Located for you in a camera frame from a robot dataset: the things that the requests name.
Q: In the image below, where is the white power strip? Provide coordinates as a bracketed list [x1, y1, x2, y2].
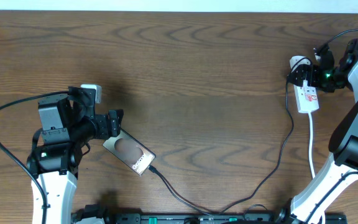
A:
[289, 55, 320, 114]

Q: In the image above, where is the Galaxy S25 Ultra smartphone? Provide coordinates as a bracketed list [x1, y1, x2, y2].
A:
[103, 129, 156, 176]

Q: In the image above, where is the black charger cable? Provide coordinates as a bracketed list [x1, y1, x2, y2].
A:
[147, 57, 314, 216]

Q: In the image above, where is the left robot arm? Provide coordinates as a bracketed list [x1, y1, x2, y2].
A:
[27, 84, 124, 223]

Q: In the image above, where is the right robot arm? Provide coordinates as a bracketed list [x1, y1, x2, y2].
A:
[275, 38, 358, 223]

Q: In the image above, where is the white power strip cord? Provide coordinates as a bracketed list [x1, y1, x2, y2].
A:
[308, 112, 326, 224]

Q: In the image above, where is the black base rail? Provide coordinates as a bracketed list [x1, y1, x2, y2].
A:
[71, 203, 348, 224]

